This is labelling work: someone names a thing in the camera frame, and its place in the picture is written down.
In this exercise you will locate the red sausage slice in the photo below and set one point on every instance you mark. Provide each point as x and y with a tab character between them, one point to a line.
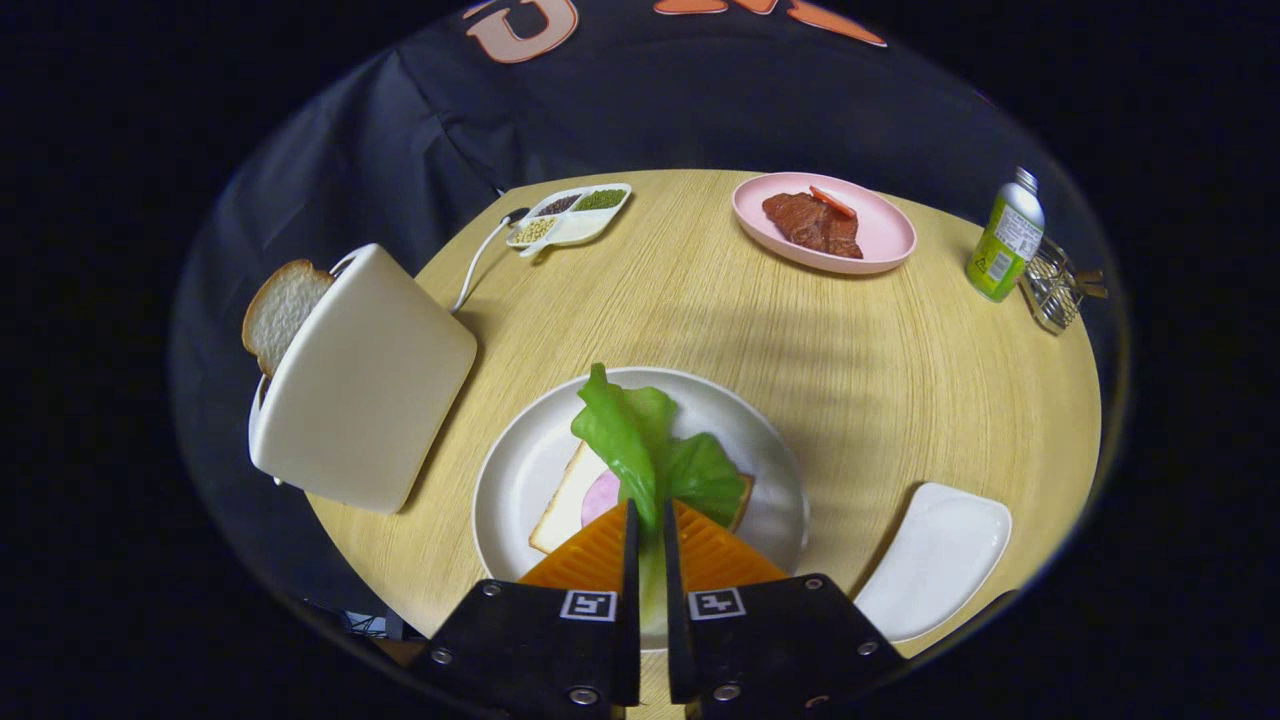
832	201

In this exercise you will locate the brown meat slice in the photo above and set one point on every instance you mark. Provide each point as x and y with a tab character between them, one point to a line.
815	228

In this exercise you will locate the white sandwich bread slice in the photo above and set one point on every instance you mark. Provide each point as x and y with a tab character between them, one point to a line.
562	510

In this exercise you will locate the toasted bread slice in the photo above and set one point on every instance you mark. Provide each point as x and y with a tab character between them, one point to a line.
280	312

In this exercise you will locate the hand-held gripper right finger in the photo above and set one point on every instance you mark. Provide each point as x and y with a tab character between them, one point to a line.
790	650

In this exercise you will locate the white rectangular dish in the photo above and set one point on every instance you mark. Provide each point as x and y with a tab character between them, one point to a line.
935	560

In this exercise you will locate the pink plate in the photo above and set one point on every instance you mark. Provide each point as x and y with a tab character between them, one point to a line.
885	235

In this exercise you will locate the black backdrop cloth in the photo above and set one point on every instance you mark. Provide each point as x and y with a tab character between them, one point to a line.
420	130

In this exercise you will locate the round white plate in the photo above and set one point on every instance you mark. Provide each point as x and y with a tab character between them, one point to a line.
525	470

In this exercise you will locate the green drink bottle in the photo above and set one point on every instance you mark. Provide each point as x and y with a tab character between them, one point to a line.
1005	245

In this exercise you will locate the white divided seasoning tray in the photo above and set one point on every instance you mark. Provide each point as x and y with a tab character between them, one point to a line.
575	225

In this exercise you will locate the green lettuce leaf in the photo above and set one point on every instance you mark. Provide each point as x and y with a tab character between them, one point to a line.
625	430

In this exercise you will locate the pink ham slice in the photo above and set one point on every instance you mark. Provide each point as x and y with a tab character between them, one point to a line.
600	497

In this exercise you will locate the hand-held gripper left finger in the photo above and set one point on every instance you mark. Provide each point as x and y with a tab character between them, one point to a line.
520	650

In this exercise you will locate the white toaster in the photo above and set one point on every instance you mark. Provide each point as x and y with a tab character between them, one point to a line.
370	390

